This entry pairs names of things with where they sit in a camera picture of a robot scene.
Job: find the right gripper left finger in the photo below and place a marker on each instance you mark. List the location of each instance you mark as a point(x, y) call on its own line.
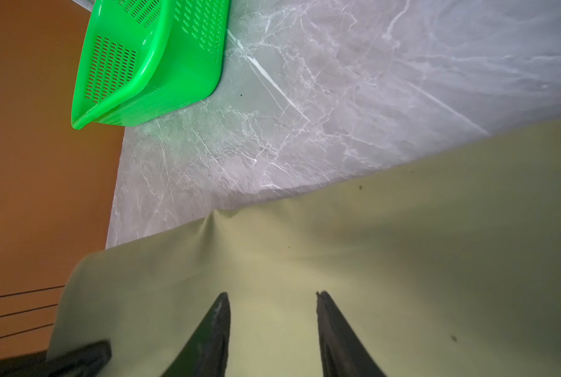
point(206, 352)

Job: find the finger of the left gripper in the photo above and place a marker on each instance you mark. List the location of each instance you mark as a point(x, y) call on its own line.
point(89, 360)

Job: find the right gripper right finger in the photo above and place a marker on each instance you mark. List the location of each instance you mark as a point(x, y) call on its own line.
point(342, 353)

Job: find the green plastic basket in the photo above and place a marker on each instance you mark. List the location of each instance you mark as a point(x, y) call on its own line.
point(143, 59)

